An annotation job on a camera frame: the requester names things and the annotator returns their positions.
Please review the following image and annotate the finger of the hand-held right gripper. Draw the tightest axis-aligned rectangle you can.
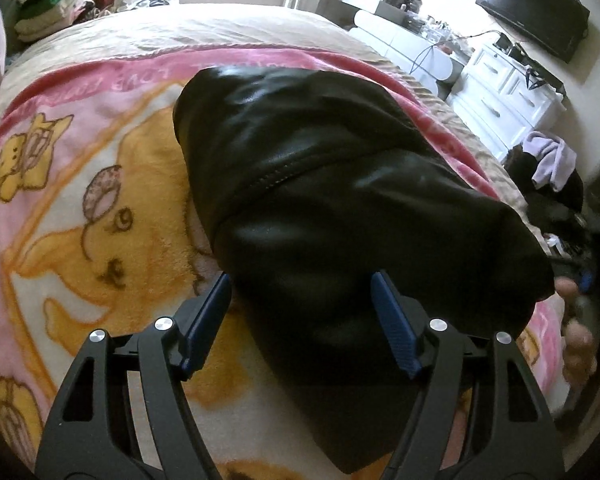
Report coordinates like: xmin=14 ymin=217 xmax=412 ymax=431
xmin=550 ymin=255 xmax=595 ymax=295

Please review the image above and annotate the pink cartoon printed blanket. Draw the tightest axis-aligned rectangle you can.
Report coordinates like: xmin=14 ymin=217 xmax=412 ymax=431
xmin=0 ymin=46 xmax=573 ymax=480

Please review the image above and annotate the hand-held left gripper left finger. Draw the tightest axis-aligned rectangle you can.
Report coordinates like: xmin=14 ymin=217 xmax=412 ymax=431
xmin=34 ymin=271 xmax=233 ymax=480

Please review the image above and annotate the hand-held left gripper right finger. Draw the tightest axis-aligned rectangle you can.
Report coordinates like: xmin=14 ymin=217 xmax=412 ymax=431
xmin=370 ymin=270 xmax=566 ymax=480

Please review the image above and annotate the white dresser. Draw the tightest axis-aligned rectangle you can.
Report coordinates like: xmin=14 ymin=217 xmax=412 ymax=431
xmin=449 ymin=41 xmax=567 ymax=162

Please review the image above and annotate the white vanity desk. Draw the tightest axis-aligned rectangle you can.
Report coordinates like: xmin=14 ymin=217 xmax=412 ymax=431
xmin=324 ymin=0 xmax=470 ymax=102

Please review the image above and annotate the clutter on white dresser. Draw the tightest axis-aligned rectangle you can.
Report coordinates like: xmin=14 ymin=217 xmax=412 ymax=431
xmin=494 ymin=31 xmax=567 ymax=95

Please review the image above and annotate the black leather jacket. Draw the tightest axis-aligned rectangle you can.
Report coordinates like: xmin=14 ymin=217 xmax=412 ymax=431
xmin=172 ymin=64 xmax=556 ymax=479

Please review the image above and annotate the black cable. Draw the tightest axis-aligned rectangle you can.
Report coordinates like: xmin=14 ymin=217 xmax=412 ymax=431
xmin=409 ymin=30 xmax=503 ymax=75

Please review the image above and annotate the person's right hand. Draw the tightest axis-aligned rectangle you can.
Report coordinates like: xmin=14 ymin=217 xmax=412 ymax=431
xmin=554 ymin=277 xmax=597 ymax=392

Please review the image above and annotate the stack of folded clothes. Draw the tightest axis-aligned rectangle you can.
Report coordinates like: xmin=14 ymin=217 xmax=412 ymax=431
xmin=11 ymin=0 xmax=122 ymax=45

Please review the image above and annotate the beige bed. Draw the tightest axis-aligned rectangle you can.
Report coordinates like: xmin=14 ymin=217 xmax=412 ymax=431
xmin=0 ymin=2 xmax=533 ymax=213

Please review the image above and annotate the lilac cloth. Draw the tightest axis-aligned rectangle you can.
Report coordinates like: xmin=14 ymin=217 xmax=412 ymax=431
xmin=522 ymin=131 xmax=579 ymax=192

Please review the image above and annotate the black television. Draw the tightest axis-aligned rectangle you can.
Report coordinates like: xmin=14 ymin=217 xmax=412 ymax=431
xmin=475 ymin=0 xmax=592 ymax=64

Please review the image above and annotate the dark clothes pile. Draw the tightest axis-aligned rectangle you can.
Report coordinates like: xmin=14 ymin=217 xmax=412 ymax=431
xmin=504 ymin=144 xmax=587 ymax=243

